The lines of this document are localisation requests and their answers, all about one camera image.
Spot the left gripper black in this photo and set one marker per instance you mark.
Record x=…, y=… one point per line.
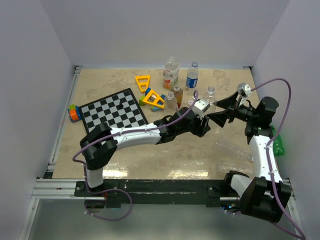
x=201, y=130

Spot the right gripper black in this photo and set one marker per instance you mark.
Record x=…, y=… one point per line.
x=221, y=118

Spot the clear plastic bottle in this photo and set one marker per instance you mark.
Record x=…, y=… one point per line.
x=210, y=97

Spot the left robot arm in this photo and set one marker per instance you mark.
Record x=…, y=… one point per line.
x=103, y=141

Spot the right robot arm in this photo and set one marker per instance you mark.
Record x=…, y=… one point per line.
x=263, y=196

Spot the clear empty bottle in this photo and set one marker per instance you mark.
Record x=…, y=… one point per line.
x=170, y=102

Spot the amber tea bottle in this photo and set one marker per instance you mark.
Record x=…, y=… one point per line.
x=178, y=93

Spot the blue label water bottle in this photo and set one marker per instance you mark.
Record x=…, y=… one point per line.
x=192, y=75

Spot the fruit tea bottle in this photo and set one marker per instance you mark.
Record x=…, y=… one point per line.
x=170, y=73

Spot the green soda bottle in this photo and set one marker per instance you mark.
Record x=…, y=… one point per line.
x=277, y=143

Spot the light blue toy block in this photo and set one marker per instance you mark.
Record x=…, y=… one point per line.
x=155, y=109

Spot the dark blue block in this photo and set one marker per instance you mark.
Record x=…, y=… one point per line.
x=147, y=91

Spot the green toy block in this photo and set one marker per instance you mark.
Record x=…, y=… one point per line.
x=141, y=101

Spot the black white chessboard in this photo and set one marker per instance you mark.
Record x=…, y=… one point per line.
x=107, y=110

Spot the colourful toy block car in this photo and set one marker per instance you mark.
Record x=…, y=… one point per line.
x=74, y=113

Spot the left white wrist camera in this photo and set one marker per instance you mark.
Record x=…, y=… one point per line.
x=201, y=106

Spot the yellow triangle frame near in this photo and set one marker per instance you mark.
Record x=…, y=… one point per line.
x=154, y=99

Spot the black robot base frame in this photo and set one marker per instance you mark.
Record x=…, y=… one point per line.
x=117, y=192

